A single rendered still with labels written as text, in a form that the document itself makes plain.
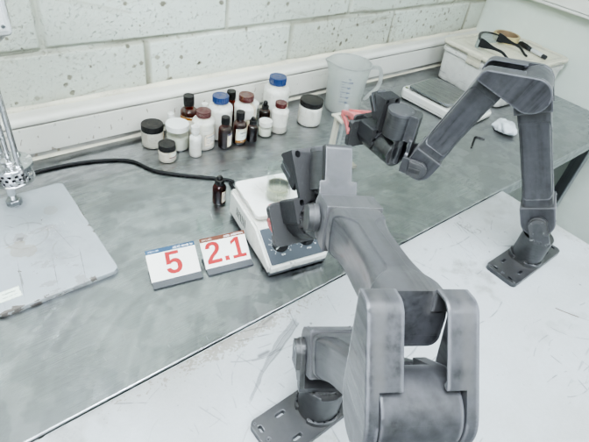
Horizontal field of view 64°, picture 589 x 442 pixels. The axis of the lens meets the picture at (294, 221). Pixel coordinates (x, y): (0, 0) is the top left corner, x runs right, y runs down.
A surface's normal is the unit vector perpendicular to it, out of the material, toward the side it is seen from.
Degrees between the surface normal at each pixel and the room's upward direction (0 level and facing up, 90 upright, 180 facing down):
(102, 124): 90
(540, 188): 81
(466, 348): 47
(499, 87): 90
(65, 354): 0
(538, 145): 89
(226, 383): 0
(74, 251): 0
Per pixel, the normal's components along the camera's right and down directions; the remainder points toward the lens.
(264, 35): 0.62, 0.57
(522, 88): -0.44, 0.53
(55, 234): 0.13, -0.76
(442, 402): 0.17, -0.37
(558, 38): -0.78, 0.32
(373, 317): 0.17, -0.04
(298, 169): 0.43, -0.01
